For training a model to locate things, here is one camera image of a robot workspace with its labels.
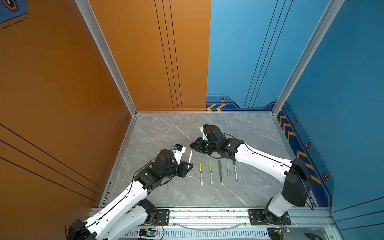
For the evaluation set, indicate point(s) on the green circuit board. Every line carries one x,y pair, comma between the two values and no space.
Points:
148,234
282,231

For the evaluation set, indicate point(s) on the black object bottom right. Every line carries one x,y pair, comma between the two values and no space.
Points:
312,236

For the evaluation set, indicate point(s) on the dark green pen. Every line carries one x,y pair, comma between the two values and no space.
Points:
220,171

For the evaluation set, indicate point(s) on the white pen brown tip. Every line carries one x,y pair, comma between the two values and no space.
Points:
190,158

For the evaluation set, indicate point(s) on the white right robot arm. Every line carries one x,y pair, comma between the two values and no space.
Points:
294,174

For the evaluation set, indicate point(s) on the right green circuit board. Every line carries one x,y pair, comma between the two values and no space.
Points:
282,231

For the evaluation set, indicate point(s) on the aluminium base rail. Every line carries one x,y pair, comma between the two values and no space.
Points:
232,223

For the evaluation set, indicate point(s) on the aluminium corner post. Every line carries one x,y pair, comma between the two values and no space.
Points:
318,34
101,42

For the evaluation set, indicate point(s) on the white pen green tip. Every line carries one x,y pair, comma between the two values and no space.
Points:
235,170

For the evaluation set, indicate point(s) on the left green circuit board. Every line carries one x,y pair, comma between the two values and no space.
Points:
148,234

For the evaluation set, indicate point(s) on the white pen yellow tip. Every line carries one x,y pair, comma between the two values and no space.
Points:
201,175

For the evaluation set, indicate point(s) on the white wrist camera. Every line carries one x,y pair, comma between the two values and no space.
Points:
202,129
178,151

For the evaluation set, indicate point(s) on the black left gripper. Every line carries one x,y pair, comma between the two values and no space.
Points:
183,169

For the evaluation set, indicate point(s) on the aluminium right corner post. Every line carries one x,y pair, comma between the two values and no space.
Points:
318,34

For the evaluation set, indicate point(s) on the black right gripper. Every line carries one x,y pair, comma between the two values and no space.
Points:
198,143

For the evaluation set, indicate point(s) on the aluminium left corner post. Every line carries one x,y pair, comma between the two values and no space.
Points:
101,42

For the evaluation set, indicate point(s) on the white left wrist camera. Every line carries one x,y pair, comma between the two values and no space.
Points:
178,151

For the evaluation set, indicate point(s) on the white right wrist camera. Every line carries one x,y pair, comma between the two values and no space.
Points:
202,129

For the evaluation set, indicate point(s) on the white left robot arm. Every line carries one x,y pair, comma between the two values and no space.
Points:
131,208

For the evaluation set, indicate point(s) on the light green pen black tip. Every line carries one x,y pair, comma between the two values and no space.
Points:
228,171

